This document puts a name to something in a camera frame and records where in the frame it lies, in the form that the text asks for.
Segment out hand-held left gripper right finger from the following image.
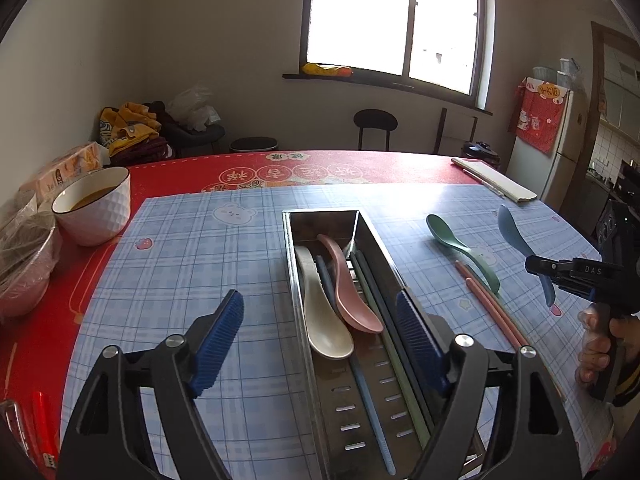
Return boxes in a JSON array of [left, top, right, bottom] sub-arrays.
[[395, 287, 583, 480]]

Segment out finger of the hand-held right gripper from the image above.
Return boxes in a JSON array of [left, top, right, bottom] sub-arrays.
[[525, 255, 574, 286]]

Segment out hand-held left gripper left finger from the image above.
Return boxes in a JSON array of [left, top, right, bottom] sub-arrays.
[[57, 289, 246, 480]]

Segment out blue spoon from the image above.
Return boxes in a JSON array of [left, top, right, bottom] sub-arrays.
[[496, 205, 557, 307]]

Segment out green chopstick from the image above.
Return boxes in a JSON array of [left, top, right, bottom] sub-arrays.
[[350, 251, 432, 450]]

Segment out pink spoon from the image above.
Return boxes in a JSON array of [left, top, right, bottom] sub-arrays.
[[316, 233, 385, 334]]

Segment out blue chopstick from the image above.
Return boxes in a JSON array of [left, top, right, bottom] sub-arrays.
[[314, 255, 397, 476]]

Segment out cream spoon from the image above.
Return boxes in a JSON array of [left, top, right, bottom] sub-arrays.
[[293, 244, 355, 360]]

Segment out stainless steel utensil box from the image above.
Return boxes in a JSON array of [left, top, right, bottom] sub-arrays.
[[281, 208, 441, 480]]

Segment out person's right forearm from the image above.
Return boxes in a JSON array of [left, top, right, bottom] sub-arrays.
[[607, 355, 640, 441]]

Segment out person's right hand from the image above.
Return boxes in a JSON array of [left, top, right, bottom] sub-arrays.
[[575, 306, 640, 386]]

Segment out pink chopstick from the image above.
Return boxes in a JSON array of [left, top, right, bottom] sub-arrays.
[[465, 277, 523, 357], [454, 260, 531, 348]]

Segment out blue plaid table mat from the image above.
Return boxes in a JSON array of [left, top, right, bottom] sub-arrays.
[[65, 182, 616, 480]]

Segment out white refrigerator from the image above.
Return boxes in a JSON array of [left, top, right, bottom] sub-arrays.
[[505, 77, 590, 211]]

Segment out white pen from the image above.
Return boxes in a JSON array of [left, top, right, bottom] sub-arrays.
[[462, 167, 505, 197]]

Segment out green spoon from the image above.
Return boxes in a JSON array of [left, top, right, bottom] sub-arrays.
[[426, 214, 501, 293]]

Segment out black pressure cooker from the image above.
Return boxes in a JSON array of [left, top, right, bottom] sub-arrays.
[[460, 141, 501, 171]]

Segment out red printed fridge cover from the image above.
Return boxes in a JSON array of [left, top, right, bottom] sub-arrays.
[[514, 77, 571, 154]]

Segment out red printed tablecloth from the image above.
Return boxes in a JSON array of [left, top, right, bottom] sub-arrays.
[[0, 149, 501, 480]]

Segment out white textured bowl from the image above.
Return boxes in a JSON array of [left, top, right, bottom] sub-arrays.
[[51, 166, 132, 247]]

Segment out clear plastic containers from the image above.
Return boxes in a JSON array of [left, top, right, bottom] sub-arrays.
[[532, 57, 585, 92]]

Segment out red lighter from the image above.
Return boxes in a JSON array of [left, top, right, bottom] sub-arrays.
[[31, 391, 60, 467]]

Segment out dark padded seat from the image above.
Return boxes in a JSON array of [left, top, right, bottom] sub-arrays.
[[145, 101, 227, 157]]

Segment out plastic wrapped metal bowl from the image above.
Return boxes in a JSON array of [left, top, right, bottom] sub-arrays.
[[0, 190, 63, 318]]

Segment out black round chair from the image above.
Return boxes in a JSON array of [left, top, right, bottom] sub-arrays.
[[353, 109, 399, 152]]

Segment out silver metal object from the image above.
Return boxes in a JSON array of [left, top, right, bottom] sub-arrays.
[[0, 399, 23, 461]]

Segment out orange tissue box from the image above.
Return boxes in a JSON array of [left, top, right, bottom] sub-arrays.
[[20, 141, 103, 206]]

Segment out yellow jacket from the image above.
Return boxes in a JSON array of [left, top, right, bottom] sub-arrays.
[[97, 102, 163, 158]]

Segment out clear plastic bag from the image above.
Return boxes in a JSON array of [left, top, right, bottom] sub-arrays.
[[167, 86, 221, 133]]

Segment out yellow toy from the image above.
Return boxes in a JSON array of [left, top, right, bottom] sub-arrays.
[[301, 62, 354, 80]]

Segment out window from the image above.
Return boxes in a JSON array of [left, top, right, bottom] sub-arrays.
[[299, 0, 496, 111]]

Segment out dark folding frame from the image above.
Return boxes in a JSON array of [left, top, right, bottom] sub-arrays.
[[432, 107, 479, 156]]

